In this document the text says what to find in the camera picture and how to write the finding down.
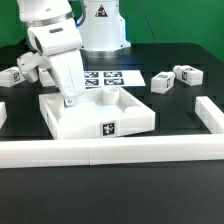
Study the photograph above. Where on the white square tabletop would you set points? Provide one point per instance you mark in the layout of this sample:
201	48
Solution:
98	113

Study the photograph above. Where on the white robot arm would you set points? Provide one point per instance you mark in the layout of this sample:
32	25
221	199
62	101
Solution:
52	32

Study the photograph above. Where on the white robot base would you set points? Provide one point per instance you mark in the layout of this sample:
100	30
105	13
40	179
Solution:
102	29

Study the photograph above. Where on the white sheet with tag markers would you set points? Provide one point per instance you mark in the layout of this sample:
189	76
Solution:
113	78

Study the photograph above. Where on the white front fence bar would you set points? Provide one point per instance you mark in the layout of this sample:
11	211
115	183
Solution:
45	153

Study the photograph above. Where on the white fence bar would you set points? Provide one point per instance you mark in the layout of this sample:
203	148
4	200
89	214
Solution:
3	114
45	153
210	115

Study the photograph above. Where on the white right fence bar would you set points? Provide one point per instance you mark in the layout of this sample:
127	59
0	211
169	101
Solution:
210	115

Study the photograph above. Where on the white left fence bar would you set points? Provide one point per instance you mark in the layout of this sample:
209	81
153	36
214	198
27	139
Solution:
3	114

